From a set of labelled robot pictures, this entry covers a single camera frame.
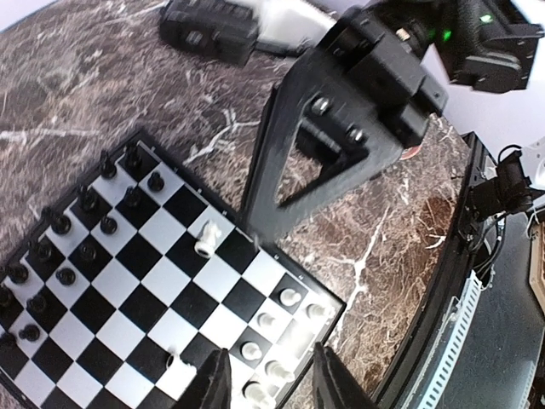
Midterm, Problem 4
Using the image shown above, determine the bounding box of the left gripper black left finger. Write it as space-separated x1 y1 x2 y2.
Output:
174 349 232 409

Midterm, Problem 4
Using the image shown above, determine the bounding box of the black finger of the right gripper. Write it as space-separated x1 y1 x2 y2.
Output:
241 49 403 245

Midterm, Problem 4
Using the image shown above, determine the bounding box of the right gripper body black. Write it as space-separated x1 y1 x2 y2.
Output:
318 6 448 149

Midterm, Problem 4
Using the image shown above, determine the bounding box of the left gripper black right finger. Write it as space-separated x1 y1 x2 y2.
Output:
313 343 377 409

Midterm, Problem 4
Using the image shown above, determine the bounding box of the white pawn e file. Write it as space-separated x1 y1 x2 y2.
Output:
240 342 262 360

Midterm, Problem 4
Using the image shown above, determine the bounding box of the white rook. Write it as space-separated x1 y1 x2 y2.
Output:
306 303 335 320

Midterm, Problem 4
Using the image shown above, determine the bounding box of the white pawn h file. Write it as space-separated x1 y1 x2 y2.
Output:
278 288 301 307

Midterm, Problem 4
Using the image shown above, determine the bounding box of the black grey chessboard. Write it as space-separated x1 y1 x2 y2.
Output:
1 131 345 408

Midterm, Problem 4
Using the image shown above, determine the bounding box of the white pawn f file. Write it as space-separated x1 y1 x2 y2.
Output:
265 360 295 383

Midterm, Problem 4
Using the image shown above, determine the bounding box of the white pawn g file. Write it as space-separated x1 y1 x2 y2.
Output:
257 312 278 329

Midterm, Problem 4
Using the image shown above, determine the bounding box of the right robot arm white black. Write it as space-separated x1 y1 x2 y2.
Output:
240 1 544 244

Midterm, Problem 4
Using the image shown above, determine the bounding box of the white lying small piece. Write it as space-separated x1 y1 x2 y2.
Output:
166 354 197 377

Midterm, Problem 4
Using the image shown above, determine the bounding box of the white lying knight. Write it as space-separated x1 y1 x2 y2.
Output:
194 220 222 258

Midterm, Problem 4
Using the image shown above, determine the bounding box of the white slotted cable duct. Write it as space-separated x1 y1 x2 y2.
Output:
417 270 484 408

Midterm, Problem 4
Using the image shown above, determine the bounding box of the black front table rail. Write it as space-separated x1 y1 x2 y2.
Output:
373 132 507 408

